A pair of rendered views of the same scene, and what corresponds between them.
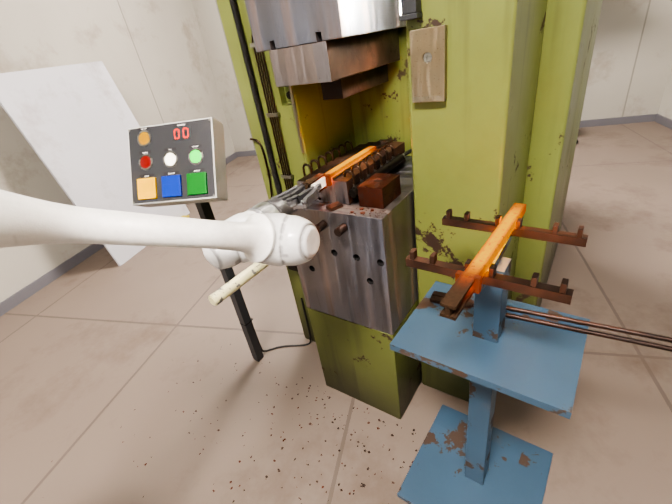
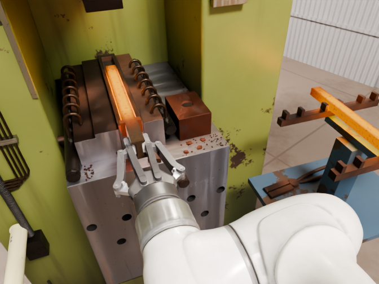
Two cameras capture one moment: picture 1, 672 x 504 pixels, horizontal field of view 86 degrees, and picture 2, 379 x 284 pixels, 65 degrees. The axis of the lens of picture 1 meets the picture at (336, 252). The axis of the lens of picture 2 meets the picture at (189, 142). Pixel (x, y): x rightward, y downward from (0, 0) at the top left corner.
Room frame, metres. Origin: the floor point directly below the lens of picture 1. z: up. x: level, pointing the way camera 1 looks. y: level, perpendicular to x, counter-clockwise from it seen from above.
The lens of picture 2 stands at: (0.70, 0.38, 1.37)
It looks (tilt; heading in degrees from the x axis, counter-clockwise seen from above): 39 degrees down; 303
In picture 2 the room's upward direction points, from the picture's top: 2 degrees counter-clockwise
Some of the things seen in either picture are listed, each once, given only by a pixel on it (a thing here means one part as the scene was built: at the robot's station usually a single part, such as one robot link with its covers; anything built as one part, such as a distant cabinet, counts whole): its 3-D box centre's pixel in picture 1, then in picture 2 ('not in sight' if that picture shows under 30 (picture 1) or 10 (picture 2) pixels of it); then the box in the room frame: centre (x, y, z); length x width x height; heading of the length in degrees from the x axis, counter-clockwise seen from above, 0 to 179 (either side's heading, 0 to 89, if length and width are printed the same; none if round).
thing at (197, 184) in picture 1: (197, 183); not in sight; (1.25, 0.43, 1.01); 0.07 x 0.05 x 0.07; 76
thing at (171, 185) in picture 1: (172, 186); not in sight; (1.27, 0.53, 1.01); 0.07 x 0.05 x 0.07; 76
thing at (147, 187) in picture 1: (147, 188); not in sight; (1.30, 0.63, 1.01); 0.07 x 0.05 x 0.07; 76
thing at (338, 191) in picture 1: (354, 167); (109, 97); (1.27, -0.12, 0.96); 0.42 x 0.20 x 0.09; 141
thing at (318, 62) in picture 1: (340, 55); not in sight; (1.27, -0.12, 1.32); 0.42 x 0.20 x 0.10; 141
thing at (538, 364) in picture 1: (487, 334); (330, 198); (0.66, -0.34, 0.67); 0.40 x 0.30 x 0.02; 49
